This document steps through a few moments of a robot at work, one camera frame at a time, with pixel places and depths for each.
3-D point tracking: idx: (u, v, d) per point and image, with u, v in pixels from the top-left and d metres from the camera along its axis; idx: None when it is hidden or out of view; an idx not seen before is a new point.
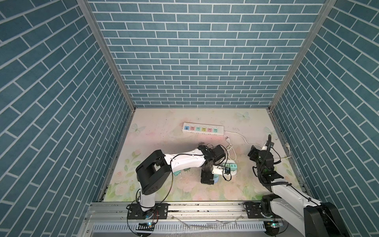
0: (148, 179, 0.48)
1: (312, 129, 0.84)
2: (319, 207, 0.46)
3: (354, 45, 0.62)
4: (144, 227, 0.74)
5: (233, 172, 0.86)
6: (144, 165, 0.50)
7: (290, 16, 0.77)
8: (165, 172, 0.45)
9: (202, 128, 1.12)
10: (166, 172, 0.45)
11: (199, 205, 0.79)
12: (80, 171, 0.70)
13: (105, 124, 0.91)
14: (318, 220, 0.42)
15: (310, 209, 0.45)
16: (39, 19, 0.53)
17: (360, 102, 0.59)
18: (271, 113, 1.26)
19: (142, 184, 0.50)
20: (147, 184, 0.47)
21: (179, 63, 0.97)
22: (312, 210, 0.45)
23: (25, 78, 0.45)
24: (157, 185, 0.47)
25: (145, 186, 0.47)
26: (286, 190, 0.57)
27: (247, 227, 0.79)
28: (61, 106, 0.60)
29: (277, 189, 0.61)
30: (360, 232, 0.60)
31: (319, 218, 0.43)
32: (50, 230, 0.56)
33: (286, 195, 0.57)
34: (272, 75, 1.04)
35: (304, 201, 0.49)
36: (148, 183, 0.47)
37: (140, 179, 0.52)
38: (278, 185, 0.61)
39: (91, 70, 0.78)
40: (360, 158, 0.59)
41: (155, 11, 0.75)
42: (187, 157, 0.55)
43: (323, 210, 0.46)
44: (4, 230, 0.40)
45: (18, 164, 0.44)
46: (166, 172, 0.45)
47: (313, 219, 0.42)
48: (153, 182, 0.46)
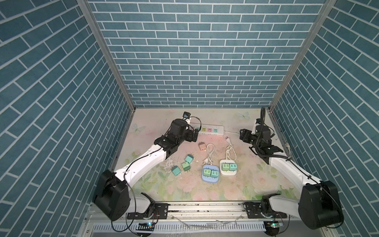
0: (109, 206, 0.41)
1: (312, 129, 0.84)
2: (317, 184, 0.46)
3: (354, 45, 0.62)
4: (144, 227, 0.74)
5: (233, 172, 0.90)
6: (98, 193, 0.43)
7: (289, 16, 0.77)
8: (121, 189, 0.40)
9: (202, 128, 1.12)
10: (122, 189, 0.40)
11: (199, 205, 0.79)
12: (80, 171, 0.70)
13: (105, 124, 0.91)
14: (316, 198, 0.42)
15: (310, 187, 0.45)
16: (38, 19, 0.53)
17: (360, 102, 0.59)
18: (271, 113, 1.26)
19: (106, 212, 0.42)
20: (111, 211, 0.41)
21: (179, 63, 0.97)
22: (312, 187, 0.45)
23: (25, 78, 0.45)
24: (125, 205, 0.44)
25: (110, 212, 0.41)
26: (284, 165, 0.56)
27: (247, 227, 0.79)
28: (61, 106, 0.60)
29: (275, 162, 0.60)
30: (360, 232, 0.60)
31: (317, 195, 0.42)
32: (50, 230, 0.56)
33: (285, 169, 0.55)
34: (273, 74, 1.04)
35: (303, 178, 0.48)
36: (113, 210, 0.41)
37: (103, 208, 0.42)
38: (277, 159, 0.59)
39: (91, 70, 0.78)
40: (360, 158, 0.59)
41: (155, 12, 0.75)
42: (143, 160, 0.50)
43: (322, 186, 0.45)
44: (4, 230, 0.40)
45: (18, 164, 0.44)
46: (121, 190, 0.40)
47: (311, 198, 0.42)
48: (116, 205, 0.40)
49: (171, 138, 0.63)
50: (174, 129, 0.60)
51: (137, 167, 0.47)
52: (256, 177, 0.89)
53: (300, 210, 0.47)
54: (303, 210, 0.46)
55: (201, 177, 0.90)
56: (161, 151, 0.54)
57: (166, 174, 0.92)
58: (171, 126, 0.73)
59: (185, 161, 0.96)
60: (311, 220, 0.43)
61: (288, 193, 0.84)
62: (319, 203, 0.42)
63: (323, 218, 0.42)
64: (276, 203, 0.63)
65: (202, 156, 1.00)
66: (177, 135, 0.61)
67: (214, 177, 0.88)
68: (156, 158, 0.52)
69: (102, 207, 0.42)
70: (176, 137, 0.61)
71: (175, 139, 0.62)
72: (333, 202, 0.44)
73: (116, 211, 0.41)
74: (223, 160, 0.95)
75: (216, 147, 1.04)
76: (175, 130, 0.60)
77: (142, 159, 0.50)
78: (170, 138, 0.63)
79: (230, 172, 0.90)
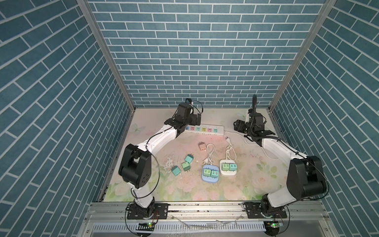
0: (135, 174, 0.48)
1: (312, 129, 0.84)
2: (304, 159, 0.49)
3: (354, 45, 0.62)
4: (144, 227, 0.74)
5: (233, 172, 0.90)
6: (123, 164, 0.49)
7: (289, 16, 0.77)
8: (147, 157, 0.46)
9: (202, 128, 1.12)
10: (147, 157, 0.46)
11: (199, 205, 0.79)
12: (79, 171, 0.69)
13: (105, 124, 0.91)
14: (301, 171, 0.46)
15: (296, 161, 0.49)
16: (38, 19, 0.53)
17: (360, 102, 0.59)
18: (271, 113, 1.26)
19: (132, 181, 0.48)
20: (137, 178, 0.47)
21: (179, 63, 0.97)
22: (299, 161, 0.49)
23: (25, 78, 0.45)
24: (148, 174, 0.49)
25: (136, 180, 0.47)
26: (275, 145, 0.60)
27: (247, 227, 0.79)
28: (61, 106, 0.60)
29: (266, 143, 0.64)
30: (360, 232, 0.60)
31: (303, 169, 0.46)
32: (50, 230, 0.56)
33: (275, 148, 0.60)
34: (273, 74, 1.04)
35: (291, 154, 0.53)
36: (138, 177, 0.47)
37: (129, 177, 0.48)
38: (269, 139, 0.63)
39: (91, 70, 0.78)
40: (360, 158, 0.59)
41: (155, 12, 0.75)
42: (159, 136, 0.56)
43: (308, 161, 0.48)
44: (4, 230, 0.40)
45: (18, 164, 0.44)
46: (147, 157, 0.46)
47: (297, 170, 0.46)
48: (142, 172, 0.47)
49: (179, 119, 0.70)
50: (181, 111, 0.68)
51: (156, 140, 0.54)
52: (256, 177, 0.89)
53: (288, 184, 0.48)
54: (291, 183, 0.50)
55: (201, 177, 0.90)
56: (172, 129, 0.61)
57: (166, 175, 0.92)
58: (178, 108, 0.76)
59: (185, 161, 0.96)
60: (297, 192, 0.47)
61: None
62: (305, 176, 0.46)
63: (309, 189, 0.46)
64: (274, 199, 0.64)
65: (202, 156, 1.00)
66: (185, 116, 0.68)
67: (214, 177, 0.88)
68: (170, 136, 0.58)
69: (129, 177, 0.48)
70: (184, 117, 0.68)
71: (184, 120, 0.69)
72: (318, 175, 0.48)
73: (142, 178, 0.47)
74: (223, 161, 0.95)
75: (216, 147, 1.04)
76: (182, 112, 0.68)
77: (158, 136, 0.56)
78: (178, 119, 0.70)
79: (230, 172, 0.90)
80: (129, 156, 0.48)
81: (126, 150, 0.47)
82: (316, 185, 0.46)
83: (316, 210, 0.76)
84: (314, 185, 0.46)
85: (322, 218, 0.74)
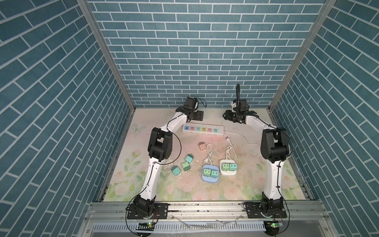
0: (162, 148, 0.64)
1: (312, 129, 0.84)
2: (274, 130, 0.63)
3: (354, 45, 0.62)
4: (144, 227, 0.74)
5: (233, 172, 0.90)
6: (151, 142, 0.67)
7: (289, 15, 0.77)
8: (170, 136, 0.62)
9: (202, 128, 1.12)
10: (170, 135, 0.62)
11: (199, 205, 0.79)
12: (80, 171, 0.70)
13: (105, 124, 0.91)
14: (270, 139, 0.59)
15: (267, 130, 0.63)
16: (38, 19, 0.53)
17: (360, 102, 0.59)
18: (271, 113, 1.26)
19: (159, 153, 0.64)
20: (163, 152, 0.63)
21: (179, 63, 0.97)
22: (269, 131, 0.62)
23: (25, 78, 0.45)
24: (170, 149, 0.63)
25: (163, 153, 0.63)
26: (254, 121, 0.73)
27: (247, 227, 0.79)
28: (61, 106, 0.60)
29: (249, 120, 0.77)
30: (360, 232, 0.60)
31: (271, 137, 0.59)
32: (50, 230, 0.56)
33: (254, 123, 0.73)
34: (272, 74, 1.04)
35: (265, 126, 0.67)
36: (165, 149, 0.63)
37: (156, 152, 0.64)
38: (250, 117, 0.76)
39: (91, 70, 0.78)
40: (360, 158, 0.59)
41: (155, 11, 0.75)
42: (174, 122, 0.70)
43: (277, 132, 0.62)
44: (4, 230, 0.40)
45: (18, 164, 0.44)
46: (170, 136, 0.62)
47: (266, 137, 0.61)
48: (167, 148, 0.62)
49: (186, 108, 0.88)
50: (190, 102, 0.85)
51: (172, 124, 0.69)
52: (256, 177, 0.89)
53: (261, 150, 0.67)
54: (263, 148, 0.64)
55: (201, 177, 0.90)
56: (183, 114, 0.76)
57: (166, 175, 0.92)
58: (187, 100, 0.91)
59: (185, 161, 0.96)
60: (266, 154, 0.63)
61: (287, 193, 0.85)
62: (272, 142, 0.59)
63: (275, 151, 0.60)
64: (268, 190, 0.68)
65: (202, 156, 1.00)
66: (192, 106, 0.85)
67: (214, 177, 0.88)
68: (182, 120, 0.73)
69: (156, 152, 0.64)
70: (192, 107, 0.85)
71: (192, 108, 0.85)
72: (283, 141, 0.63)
73: (167, 151, 0.63)
74: (223, 160, 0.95)
75: (216, 147, 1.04)
76: (189, 102, 0.85)
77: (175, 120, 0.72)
78: (186, 107, 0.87)
79: (230, 172, 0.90)
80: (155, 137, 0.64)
81: (152, 132, 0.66)
82: (281, 149, 0.60)
83: (316, 210, 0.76)
84: (277, 148, 0.61)
85: (322, 218, 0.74)
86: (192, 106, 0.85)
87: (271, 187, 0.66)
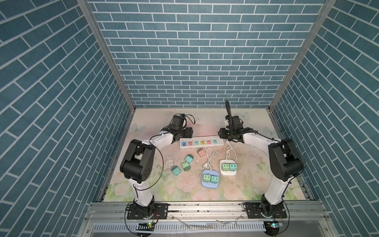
0: (137, 168, 0.50)
1: (312, 129, 0.84)
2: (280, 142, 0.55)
3: (354, 45, 0.62)
4: (144, 227, 0.74)
5: (233, 172, 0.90)
6: (127, 158, 0.51)
7: (289, 16, 0.77)
8: (150, 150, 0.51)
9: (201, 140, 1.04)
10: (151, 149, 0.51)
11: (199, 205, 0.79)
12: (80, 171, 0.70)
13: (105, 124, 0.91)
14: (280, 153, 0.52)
15: (273, 145, 0.55)
16: (39, 20, 0.53)
17: (360, 102, 0.59)
18: (271, 113, 1.26)
19: (134, 175, 0.50)
20: (140, 173, 0.49)
21: (179, 63, 0.97)
22: (275, 145, 0.54)
23: (25, 78, 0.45)
24: (150, 169, 0.52)
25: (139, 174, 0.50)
26: (254, 137, 0.66)
27: (247, 227, 0.79)
28: (61, 106, 0.60)
29: (248, 138, 0.69)
30: (360, 232, 0.60)
31: (280, 151, 0.52)
32: (50, 230, 0.56)
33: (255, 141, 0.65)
34: (273, 74, 1.04)
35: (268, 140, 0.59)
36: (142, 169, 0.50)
37: (131, 173, 0.51)
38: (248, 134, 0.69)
39: (91, 70, 0.78)
40: (360, 158, 0.59)
41: (155, 12, 0.75)
42: (159, 137, 0.61)
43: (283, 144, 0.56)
44: (4, 230, 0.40)
45: (18, 164, 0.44)
46: (151, 149, 0.51)
47: (276, 152, 0.52)
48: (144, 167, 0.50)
49: (174, 127, 0.78)
50: (176, 121, 0.77)
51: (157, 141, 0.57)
52: (256, 177, 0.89)
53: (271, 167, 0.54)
54: (274, 167, 0.55)
55: (201, 177, 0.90)
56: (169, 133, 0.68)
57: (167, 175, 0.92)
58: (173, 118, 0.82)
59: (185, 161, 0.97)
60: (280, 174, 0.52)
61: (287, 193, 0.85)
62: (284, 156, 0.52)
63: (289, 169, 0.51)
64: (271, 196, 0.65)
65: (202, 156, 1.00)
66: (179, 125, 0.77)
67: (214, 182, 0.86)
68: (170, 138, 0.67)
69: (130, 173, 0.51)
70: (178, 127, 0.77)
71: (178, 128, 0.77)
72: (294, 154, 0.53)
73: (144, 172, 0.49)
74: (223, 160, 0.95)
75: (215, 147, 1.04)
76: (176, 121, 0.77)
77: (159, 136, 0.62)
78: (173, 128, 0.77)
79: (229, 172, 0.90)
80: (132, 150, 0.52)
81: (131, 145, 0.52)
82: (294, 165, 0.52)
83: (316, 210, 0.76)
84: (291, 164, 0.52)
85: (322, 218, 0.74)
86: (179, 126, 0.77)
87: (276, 196, 0.62)
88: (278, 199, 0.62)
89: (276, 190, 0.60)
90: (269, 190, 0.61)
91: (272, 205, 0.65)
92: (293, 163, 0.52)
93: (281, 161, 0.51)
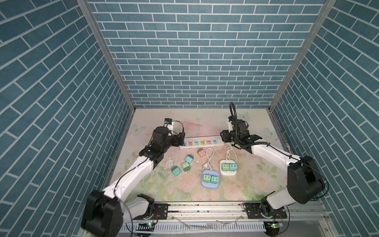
0: (101, 227, 0.40)
1: (312, 129, 0.84)
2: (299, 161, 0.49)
3: (354, 45, 0.62)
4: (144, 227, 0.74)
5: (233, 172, 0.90)
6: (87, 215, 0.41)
7: (289, 16, 0.77)
8: (114, 206, 0.39)
9: (201, 141, 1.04)
10: (114, 206, 0.39)
11: (199, 205, 0.79)
12: (80, 171, 0.70)
13: (105, 124, 0.91)
14: (301, 176, 0.45)
15: (294, 167, 0.47)
16: (39, 20, 0.53)
17: (360, 102, 0.59)
18: (271, 113, 1.26)
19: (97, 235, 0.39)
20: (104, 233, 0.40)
21: (179, 63, 0.97)
22: (295, 166, 0.47)
23: (25, 78, 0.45)
24: (120, 221, 0.42)
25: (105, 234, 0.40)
26: (267, 152, 0.58)
27: (246, 227, 0.79)
28: (61, 106, 0.60)
29: (257, 149, 0.62)
30: (360, 232, 0.60)
31: (301, 174, 0.45)
32: (50, 230, 0.56)
33: (267, 155, 0.58)
34: (273, 75, 1.04)
35: (285, 159, 0.51)
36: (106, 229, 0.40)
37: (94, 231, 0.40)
38: (260, 146, 0.61)
39: (91, 70, 0.78)
40: (360, 158, 0.59)
41: (155, 12, 0.75)
42: (132, 171, 0.50)
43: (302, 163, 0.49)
44: (4, 230, 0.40)
45: (18, 164, 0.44)
46: (115, 206, 0.39)
47: (298, 176, 0.45)
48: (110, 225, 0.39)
49: (155, 147, 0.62)
50: (157, 138, 0.62)
51: (129, 179, 0.47)
52: (256, 177, 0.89)
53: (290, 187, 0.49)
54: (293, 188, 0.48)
55: (200, 177, 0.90)
56: (148, 160, 0.55)
57: (166, 175, 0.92)
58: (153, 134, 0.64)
59: (185, 161, 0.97)
60: (300, 196, 0.46)
61: None
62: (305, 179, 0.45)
63: (311, 192, 0.45)
64: (274, 202, 0.63)
65: (202, 156, 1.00)
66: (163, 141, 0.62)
67: (214, 182, 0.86)
68: (149, 166, 0.54)
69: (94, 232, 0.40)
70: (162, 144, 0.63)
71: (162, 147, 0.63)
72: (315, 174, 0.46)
73: (110, 231, 0.39)
74: (223, 160, 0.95)
75: (215, 147, 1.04)
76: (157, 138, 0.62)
77: (129, 174, 0.48)
78: (155, 148, 0.61)
79: (229, 172, 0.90)
80: (93, 206, 0.41)
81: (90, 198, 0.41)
82: (315, 186, 0.46)
83: (316, 210, 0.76)
84: (312, 185, 0.46)
85: (322, 218, 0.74)
86: (162, 143, 0.62)
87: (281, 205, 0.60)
88: (282, 205, 0.60)
89: (285, 200, 0.56)
90: (274, 196, 0.63)
91: (273, 209, 0.65)
92: (314, 184, 0.47)
93: (302, 185, 0.45)
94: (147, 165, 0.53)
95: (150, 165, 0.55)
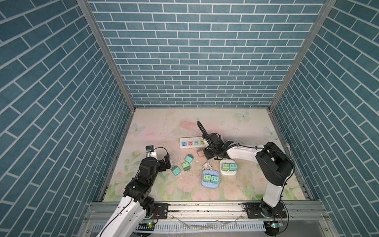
0: None
1: (312, 129, 0.84)
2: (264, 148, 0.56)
3: (354, 45, 0.62)
4: (144, 227, 0.74)
5: (233, 172, 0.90)
6: None
7: (289, 16, 0.77)
8: None
9: (201, 140, 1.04)
10: None
11: (199, 205, 0.79)
12: (79, 171, 0.69)
13: (105, 124, 0.91)
14: (268, 161, 0.51)
15: (261, 154, 0.53)
16: (38, 19, 0.53)
17: (360, 102, 0.59)
18: (271, 113, 1.26)
19: None
20: None
21: (179, 63, 0.97)
22: (262, 154, 0.53)
23: (25, 78, 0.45)
24: None
25: None
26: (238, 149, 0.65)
27: (247, 227, 0.79)
28: (61, 106, 0.60)
29: (231, 151, 0.67)
30: (360, 232, 0.60)
31: (268, 159, 0.51)
32: (50, 230, 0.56)
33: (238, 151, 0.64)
34: (273, 74, 1.04)
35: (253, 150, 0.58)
36: None
37: None
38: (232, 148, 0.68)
39: (91, 70, 0.78)
40: (360, 158, 0.59)
41: (155, 12, 0.75)
42: (118, 216, 0.49)
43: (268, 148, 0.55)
44: (4, 230, 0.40)
45: (18, 164, 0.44)
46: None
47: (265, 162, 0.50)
48: None
49: (142, 180, 0.61)
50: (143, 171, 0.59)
51: (113, 228, 0.47)
52: (256, 177, 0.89)
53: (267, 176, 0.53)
54: (268, 174, 0.52)
55: (201, 178, 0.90)
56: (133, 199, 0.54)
57: (166, 175, 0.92)
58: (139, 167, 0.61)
59: (185, 161, 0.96)
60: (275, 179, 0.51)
61: (288, 193, 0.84)
62: (273, 163, 0.51)
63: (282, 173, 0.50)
64: (270, 199, 0.63)
65: (202, 156, 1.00)
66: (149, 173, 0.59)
67: (214, 182, 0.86)
68: (134, 207, 0.52)
69: None
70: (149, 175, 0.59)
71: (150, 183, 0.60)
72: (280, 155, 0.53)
73: None
74: (223, 160, 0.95)
75: None
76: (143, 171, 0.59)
77: (112, 223, 0.48)
78: (142, 181, 0.62)
79: (229, 172, 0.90)
80: None
81: None
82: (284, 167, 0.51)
83: (316, 210, 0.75)
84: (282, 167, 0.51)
85: (322, 218, 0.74)
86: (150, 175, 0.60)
87: (275, 198, 0.60)
88: (275, 199, 0.61)
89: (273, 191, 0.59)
90: (267, 193, 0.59)
91: (271, 206, 0.64)
92: (284, 165, 0.52)
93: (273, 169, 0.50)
94: (132, 208, 0.52)
95: (137, 205, 0.53)
